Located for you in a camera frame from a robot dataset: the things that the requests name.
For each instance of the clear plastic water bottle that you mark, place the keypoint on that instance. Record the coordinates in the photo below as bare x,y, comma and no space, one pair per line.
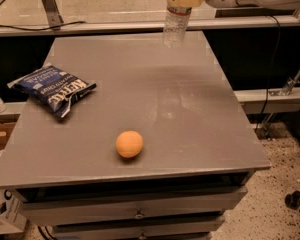
176,23

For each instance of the grey drawer cabinet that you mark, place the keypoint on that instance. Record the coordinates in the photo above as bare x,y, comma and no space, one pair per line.
195,133

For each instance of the orange fruit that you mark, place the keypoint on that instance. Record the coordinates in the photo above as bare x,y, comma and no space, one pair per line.
129,144

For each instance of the blue potato chips bag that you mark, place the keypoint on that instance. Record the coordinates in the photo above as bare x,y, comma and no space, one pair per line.
53,87

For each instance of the black chair caster wheel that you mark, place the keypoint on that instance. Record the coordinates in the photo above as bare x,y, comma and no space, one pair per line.
293,200

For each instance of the grey drawer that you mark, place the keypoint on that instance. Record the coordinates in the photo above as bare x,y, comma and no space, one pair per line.
134,229
86,211

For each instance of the top grey drawer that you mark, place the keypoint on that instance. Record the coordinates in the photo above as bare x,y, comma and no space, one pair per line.
86,211

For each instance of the white printed box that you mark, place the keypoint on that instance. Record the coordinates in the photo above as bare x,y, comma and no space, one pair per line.
11,221

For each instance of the left metal bracket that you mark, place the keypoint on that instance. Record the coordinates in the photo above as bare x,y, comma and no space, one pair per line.
52,13

